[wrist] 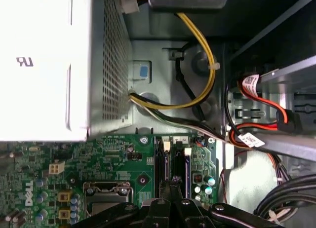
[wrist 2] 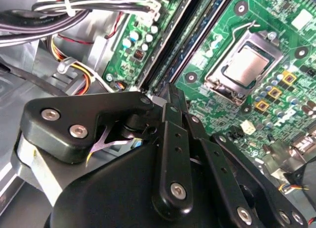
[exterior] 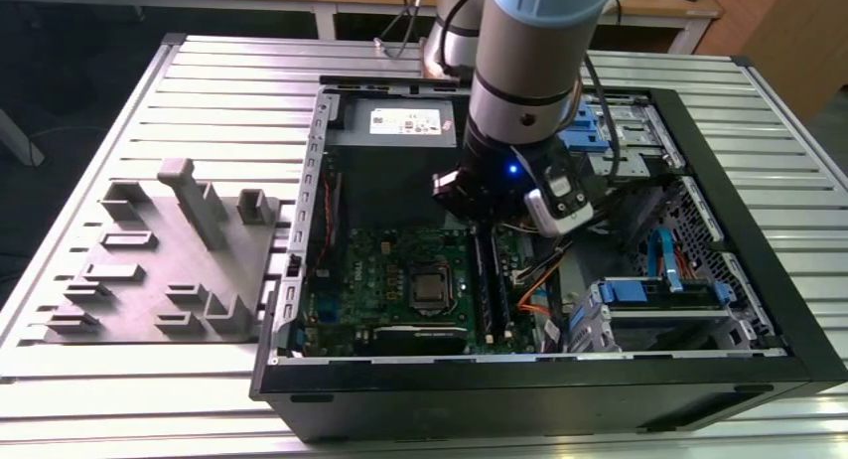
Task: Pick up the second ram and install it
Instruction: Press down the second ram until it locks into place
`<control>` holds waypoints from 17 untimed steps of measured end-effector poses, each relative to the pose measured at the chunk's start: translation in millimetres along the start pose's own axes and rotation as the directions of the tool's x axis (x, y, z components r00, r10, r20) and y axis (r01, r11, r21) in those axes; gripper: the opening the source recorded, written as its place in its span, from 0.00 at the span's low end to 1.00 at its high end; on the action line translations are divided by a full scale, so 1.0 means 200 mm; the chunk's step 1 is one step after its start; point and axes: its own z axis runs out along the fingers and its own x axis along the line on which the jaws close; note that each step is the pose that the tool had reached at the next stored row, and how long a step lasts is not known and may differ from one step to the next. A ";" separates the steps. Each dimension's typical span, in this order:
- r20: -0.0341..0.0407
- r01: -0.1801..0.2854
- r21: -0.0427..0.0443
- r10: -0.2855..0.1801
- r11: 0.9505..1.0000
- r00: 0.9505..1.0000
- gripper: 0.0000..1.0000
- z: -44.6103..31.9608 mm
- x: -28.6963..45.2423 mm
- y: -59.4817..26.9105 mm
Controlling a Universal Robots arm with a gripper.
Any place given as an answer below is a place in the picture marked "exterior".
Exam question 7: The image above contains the grey power supply unit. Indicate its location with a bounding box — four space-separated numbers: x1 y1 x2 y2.
323 98 474 230

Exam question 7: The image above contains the grey furniture leg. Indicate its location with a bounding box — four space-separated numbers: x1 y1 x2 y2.
0 105 47 166

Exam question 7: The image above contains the RAM stick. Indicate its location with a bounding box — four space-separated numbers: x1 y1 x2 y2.
492 232 516 331
470 226 494 334

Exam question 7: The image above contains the grey parts rack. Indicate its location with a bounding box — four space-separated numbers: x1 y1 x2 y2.
43 158 298 346

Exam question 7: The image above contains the CPU socket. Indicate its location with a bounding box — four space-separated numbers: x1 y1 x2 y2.
403 258 460 315

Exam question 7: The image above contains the blue flat data wire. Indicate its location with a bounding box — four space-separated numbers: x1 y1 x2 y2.
646 228 688 294

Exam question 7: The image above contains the blue disk carrier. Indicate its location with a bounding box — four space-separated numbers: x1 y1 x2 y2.
560 103 610 153

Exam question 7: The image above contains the wooden cabinet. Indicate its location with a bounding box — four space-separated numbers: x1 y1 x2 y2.
695 0 848 127

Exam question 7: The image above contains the hard disk in blue carrier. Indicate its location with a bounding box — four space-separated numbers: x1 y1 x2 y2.
588 277 735 326

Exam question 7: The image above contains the wooden desk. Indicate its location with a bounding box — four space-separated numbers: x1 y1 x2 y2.
0 0 724 56

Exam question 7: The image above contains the black wire bundle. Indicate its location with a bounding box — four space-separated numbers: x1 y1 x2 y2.
514 180 664 281

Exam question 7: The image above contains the black camera cable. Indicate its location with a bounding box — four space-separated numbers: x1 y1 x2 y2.
580 51 632 182

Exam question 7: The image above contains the loose black cable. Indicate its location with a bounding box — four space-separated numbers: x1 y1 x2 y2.
372 0 431 59

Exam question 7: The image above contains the orange wire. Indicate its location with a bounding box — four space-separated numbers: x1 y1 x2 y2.
516 267 564 314

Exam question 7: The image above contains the red wire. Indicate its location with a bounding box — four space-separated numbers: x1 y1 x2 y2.
316 180 336 276

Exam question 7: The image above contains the black open PC case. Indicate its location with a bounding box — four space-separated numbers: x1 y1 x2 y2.
248 74 848 443

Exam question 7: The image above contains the silver CPU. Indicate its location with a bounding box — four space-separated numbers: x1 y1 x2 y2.
408 272 452 304

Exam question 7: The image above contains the metal disk bay frame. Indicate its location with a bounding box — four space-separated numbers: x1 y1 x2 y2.
562 279 776 354

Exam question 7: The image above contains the metal disk bay cage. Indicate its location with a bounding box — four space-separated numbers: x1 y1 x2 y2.
562 93 688 207

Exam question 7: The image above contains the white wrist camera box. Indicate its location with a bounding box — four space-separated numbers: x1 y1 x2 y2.
522 174 596 237

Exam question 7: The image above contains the black graphics card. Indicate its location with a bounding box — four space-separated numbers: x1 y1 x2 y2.
354 324 470 356

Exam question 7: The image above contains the green motherboard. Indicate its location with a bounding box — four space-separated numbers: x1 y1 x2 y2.
295 225 538 356

